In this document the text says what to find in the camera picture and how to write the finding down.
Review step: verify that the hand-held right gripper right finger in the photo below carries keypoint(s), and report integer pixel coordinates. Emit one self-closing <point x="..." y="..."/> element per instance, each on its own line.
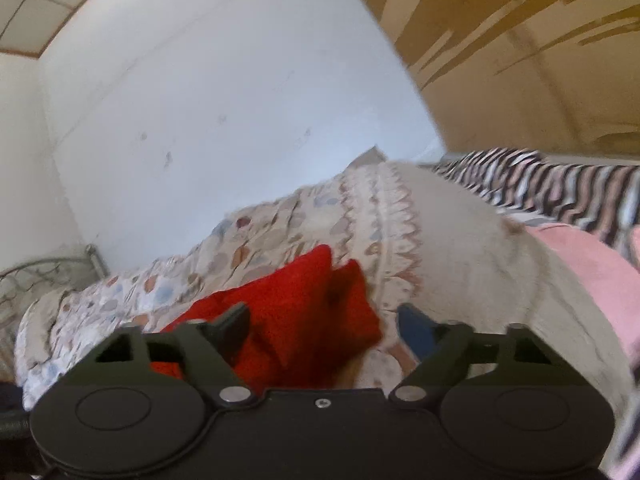
<point x="416" y="332"/>

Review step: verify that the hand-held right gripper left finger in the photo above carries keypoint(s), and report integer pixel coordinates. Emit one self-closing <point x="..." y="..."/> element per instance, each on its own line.
<point x="235" y="326"/>

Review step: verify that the red knit sweater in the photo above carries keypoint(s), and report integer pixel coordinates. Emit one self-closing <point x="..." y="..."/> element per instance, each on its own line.
<point x="300" y="310"/>

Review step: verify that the floral patterned quilt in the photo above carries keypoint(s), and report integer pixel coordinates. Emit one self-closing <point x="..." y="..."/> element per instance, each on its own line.
<point x="450" y="240"/>

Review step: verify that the grey pillow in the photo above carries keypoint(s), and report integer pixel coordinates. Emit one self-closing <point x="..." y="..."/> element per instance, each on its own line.
<point x="369" y="156"/>

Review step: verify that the pink cloth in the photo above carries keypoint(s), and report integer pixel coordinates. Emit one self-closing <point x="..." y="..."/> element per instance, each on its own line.
<point x="590" y="270"/>

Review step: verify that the black pink striped bed sheet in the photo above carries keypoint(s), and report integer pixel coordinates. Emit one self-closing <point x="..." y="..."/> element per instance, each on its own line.
<point x="565" y="185"/>

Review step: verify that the metal bed frame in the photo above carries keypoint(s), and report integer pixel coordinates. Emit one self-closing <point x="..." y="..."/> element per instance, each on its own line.
<point x="45" y="280"/>

